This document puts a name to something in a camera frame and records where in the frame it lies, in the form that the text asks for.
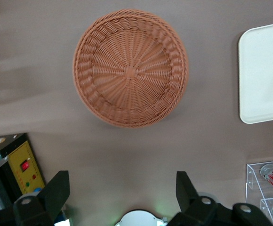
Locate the brown round wicker basket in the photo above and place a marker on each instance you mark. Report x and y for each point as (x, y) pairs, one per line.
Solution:
(129, 70)

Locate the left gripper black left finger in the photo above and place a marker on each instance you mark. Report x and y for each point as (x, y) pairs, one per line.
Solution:
(44, 207)

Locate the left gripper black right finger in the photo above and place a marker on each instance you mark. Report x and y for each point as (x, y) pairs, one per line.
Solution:
(193, 209)

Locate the black yellow food warmer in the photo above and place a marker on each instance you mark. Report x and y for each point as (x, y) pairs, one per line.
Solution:
(21, 160)

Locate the beige plastic tray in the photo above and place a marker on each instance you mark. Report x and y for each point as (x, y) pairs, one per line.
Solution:
(259, 70)

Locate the clear acrylic bottle rack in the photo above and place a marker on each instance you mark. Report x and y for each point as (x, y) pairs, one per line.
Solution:
(251, 174)

